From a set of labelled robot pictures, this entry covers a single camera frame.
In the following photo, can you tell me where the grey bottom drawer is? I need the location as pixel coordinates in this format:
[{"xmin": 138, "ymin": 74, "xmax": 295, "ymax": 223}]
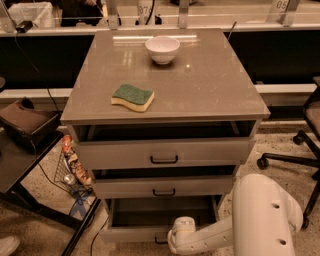
[{"xmin": 100, "ymin": 195, "xmax": 221, "ymax": 244}]

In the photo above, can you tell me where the grey drawer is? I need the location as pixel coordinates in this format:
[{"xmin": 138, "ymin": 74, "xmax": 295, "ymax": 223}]
[
  {"xmin": 93, "ymin": 175, "xmax": 233, "ymax": 199},
  {"xmin": 100, "ymin": 195, "xmax": 221, "ymax": 244},
  {"xmin": 75, "ymin": 138, "xmax": 255, "ymax": 170}
]

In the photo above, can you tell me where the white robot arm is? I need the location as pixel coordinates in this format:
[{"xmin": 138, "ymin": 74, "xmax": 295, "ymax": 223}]
[{"xmin": 167, "ymin": 174, "xmax": 303, "ymax": 256}]

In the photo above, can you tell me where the grey drawer cabinet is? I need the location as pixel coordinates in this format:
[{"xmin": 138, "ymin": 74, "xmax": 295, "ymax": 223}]
[{"xmin": 60, "ymin": 28, "xmax": 271, "ymax": 201}]

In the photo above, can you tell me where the grey top drawer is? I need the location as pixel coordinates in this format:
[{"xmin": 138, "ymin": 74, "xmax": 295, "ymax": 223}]
[{"xmin": 75, "ymin": 138, "xmax": 255, "ymax": 170}]

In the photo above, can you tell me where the grey middle drawer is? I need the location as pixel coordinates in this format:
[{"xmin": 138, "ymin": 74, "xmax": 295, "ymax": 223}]
[{"xmin": 93, "ymin": 175, "xmax": 233, "ymax": 199}]

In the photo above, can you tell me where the green yellow sponge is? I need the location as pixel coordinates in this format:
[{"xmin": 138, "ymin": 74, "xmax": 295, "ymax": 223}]
[{"xmin": 111, "ymin": 84, "xmax": 154, "ymax": 112}]

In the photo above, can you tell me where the white ceramic bowl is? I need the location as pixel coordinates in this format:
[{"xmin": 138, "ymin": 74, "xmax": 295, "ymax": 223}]
[{"xmin": 145, "ymin": 36, "xmax": 180, "ymax": 65}]

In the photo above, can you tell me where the dark brown box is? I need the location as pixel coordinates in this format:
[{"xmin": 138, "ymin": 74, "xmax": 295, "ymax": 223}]
[{"xmin": 0, "ymin": 98, "xmax": 60, "ymax": 153}]

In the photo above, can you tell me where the black side table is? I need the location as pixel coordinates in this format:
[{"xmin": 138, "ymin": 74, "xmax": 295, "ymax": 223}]
[{"xmin": 0, "ymin": 131, "xmax": 100, "ymax": 256}]

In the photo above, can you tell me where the black office chair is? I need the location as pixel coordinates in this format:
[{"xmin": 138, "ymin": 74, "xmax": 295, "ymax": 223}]
[{"xmin": 255, "ymin": 75, "xmax": 320, "ymax": 230}]

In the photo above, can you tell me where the white plastic bag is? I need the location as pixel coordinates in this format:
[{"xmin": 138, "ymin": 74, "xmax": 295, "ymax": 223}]
[{"xmin": 8, "ymin": 2, "xmax": 55, "ymax": 28}]

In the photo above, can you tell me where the black power adapter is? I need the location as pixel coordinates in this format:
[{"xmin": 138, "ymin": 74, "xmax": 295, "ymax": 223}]
[{"xmin": 16, "ymin": 21, "xmax": 33, "ymax": 33}]

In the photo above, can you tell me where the white shoe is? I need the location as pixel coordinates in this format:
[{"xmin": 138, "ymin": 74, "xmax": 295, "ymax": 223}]
[{"xmin": 0, "ymin": 236, "xmax": 20, "ymax": 256}]

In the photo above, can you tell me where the wire basket with snacks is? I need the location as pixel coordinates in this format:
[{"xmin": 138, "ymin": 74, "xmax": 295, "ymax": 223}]
[{"xmin": 54, "ymin": 135, "xmax": 92, "ymax": 195}]

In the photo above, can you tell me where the black floor cable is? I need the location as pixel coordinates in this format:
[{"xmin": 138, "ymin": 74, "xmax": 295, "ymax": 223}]
[{"xmin": 88, "ymin": 217, "xmax": 110, "ymax": 256}]

